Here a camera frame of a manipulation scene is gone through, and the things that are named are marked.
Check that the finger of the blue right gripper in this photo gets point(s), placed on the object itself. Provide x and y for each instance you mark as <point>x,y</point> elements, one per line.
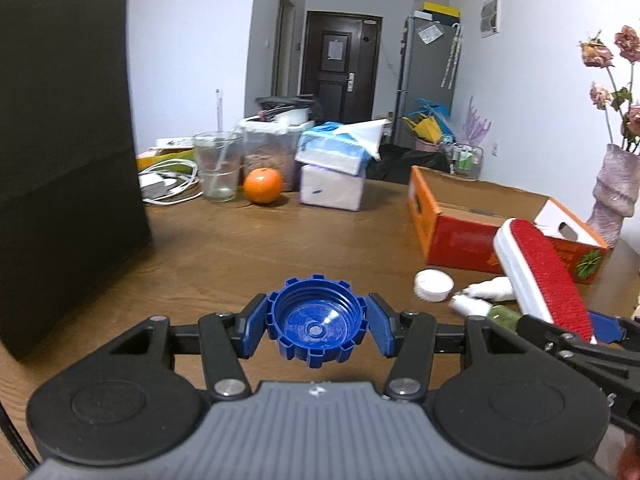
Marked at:
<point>606,329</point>

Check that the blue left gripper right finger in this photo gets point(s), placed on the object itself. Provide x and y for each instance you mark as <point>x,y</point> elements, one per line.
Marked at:
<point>384,325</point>

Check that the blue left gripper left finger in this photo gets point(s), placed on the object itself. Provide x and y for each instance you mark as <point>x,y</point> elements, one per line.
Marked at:
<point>252,324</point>

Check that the white round cap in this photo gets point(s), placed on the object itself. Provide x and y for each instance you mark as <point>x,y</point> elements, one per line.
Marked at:
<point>432,285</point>

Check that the blue bottle cap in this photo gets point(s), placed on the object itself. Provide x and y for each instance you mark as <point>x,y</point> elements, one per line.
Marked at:
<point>316,320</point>

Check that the red white lint brush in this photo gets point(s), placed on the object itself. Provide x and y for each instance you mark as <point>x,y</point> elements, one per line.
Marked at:
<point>542,286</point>

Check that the green plastic bottle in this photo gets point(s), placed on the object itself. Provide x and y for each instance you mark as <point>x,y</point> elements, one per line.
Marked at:
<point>467,306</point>

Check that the white spray bottle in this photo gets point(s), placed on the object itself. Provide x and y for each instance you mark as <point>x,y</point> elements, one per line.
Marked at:
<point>497,289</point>

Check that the red cardboard box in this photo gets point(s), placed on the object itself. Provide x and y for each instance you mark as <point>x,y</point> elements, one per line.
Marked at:
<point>457,219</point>

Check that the orange fruit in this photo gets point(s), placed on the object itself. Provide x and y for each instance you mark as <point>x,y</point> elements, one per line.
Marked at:
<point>263,185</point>

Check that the purple textured vase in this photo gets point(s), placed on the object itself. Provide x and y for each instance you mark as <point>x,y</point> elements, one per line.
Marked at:
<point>615,193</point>

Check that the white purple tissue pack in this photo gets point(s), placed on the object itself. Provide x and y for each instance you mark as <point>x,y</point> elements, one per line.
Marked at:
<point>330,189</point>

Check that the black covered chair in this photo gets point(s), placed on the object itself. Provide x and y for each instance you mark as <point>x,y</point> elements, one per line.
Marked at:
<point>395,163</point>

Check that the clear drinking glass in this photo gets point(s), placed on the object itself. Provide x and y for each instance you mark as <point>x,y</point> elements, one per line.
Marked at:
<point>219,157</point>

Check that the clear food container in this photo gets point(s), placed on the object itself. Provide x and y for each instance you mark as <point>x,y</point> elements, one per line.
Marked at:
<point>272,145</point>

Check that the blue tissue pack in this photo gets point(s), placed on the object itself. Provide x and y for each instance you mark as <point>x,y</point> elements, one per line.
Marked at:
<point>343,148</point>

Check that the metal storage rack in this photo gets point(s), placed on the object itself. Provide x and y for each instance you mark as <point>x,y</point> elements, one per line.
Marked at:
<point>466,160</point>

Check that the yellow blue bags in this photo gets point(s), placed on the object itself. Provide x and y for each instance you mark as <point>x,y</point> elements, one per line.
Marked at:
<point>430,122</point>

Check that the black paper bag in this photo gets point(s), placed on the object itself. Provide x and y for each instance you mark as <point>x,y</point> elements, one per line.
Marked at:
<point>71,205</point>

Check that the dried pink rose bouquet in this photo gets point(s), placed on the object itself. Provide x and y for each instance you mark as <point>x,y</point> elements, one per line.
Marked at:
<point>618,102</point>

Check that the grey refrigerator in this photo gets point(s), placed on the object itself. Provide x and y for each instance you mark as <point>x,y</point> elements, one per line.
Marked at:
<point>427,52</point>

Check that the dark brown door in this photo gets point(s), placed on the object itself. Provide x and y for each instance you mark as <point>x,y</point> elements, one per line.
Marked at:
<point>340,64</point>

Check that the white charger with cable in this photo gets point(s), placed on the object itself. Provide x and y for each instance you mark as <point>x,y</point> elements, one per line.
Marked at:
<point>170,182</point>

